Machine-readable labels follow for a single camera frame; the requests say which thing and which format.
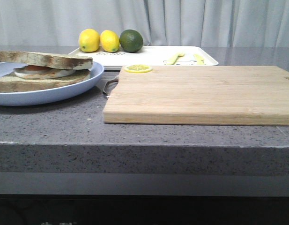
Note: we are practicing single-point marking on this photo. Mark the bread slice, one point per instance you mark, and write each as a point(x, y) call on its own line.
point(12, 83)
point(51, 60)

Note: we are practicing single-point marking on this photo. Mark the blue round plate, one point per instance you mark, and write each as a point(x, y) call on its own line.
point(39, 97)

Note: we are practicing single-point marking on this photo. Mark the white rectangular tray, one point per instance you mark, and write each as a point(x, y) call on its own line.
point(148, 55)

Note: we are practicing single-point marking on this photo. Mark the lemon slice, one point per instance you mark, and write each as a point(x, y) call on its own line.
point(138, 68)

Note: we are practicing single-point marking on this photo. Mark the yellow plastic fork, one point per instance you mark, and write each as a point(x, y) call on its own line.
point(172, 59)

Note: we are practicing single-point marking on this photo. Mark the green lime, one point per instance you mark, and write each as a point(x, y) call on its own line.
point(131, 41)

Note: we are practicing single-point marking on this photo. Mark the yellow plastic knife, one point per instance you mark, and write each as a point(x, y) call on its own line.
point(199, 59)

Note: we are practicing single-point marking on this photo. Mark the right yellow lemon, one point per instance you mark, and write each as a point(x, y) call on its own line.
point(109, 41)

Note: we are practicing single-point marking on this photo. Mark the yellow lemon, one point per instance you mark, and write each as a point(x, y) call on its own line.
point(109, 41)
point(89, 40)

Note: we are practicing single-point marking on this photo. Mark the left yellow lemon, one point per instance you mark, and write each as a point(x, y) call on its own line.
point(89, 40)

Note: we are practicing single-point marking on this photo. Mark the wooden cutting board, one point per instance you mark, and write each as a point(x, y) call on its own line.
point(201, 95)

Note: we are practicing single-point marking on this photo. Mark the fried egg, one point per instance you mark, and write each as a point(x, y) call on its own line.
point(38, 72)

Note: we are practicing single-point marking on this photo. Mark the grey curtain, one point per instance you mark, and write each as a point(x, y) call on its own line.
point(205, 23)

